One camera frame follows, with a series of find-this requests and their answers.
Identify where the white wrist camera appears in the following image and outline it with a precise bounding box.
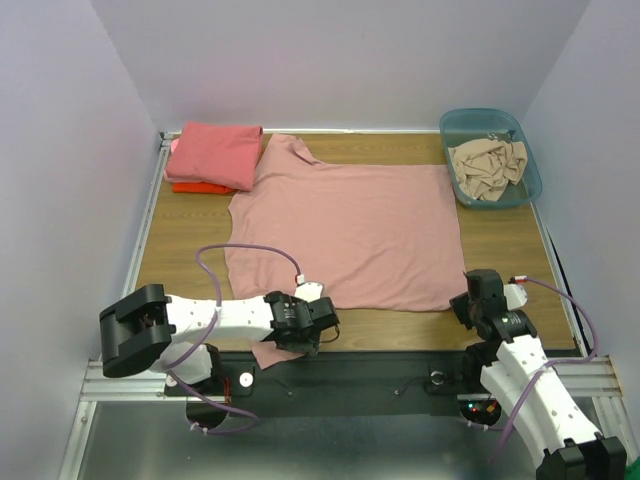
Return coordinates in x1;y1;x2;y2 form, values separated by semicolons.
294;274;324;302
503;275;528;311

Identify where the folded red shirt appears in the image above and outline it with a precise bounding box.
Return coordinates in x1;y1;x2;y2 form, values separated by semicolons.
172;182;236;195

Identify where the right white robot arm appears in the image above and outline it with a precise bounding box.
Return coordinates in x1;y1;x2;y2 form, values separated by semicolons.
450;269;627;479

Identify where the teal plastic bin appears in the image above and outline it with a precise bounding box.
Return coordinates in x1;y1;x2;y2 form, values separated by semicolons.
439;108;542;210

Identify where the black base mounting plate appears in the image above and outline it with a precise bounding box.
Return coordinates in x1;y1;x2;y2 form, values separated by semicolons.
184;350;521;417

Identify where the green cloth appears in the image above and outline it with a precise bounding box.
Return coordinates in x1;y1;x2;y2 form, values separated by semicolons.
623;458;640;480

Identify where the folded salmon pink shirt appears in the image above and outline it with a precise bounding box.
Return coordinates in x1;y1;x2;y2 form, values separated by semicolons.
165;122;263;191

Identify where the aluminium table frame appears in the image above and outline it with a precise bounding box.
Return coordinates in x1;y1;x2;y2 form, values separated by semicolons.
59;132;622;479

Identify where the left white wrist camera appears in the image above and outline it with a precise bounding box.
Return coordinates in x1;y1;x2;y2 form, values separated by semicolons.
294;274;324;302

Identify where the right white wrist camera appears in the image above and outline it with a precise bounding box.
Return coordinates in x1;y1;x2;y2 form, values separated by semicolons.
503;275;528;311

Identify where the beige crumpled shirt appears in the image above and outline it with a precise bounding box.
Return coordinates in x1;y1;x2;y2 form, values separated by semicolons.
447;138;528;202

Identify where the dusty pink t shirt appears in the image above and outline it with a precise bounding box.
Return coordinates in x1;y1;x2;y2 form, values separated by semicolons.
225;134;467;351

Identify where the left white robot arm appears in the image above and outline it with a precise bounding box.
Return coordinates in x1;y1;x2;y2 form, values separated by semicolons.
99;282;339;394

